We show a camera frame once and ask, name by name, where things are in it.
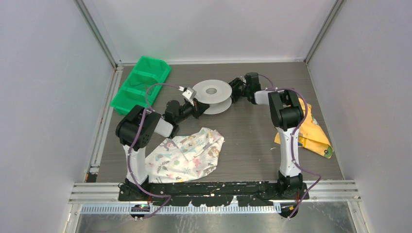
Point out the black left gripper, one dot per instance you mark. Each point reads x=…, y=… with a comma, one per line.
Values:
x=199, y=108

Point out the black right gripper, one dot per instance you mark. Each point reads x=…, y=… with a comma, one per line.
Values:
x=233, y=84

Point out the white perforated cable spool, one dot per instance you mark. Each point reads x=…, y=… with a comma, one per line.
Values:
x=215, y=93

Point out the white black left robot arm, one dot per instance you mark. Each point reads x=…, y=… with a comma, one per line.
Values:
x=138, y=126

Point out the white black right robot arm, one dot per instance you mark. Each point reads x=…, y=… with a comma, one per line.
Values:
x=286, y=115

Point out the white patterned cloth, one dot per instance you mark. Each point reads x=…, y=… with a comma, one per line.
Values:
x=185, y=158

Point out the green plastic divided bin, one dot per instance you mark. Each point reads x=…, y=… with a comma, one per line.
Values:
x=147, y=72

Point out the yellow printed cloth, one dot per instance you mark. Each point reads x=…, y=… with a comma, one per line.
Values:
x=313, y=138

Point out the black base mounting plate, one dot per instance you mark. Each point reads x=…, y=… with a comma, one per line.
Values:
x=210, y=194

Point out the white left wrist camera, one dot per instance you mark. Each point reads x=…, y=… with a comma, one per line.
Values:
x=188, y=93

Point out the aluminium frame rail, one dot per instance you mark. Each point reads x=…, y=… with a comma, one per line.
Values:
x=94, y=193

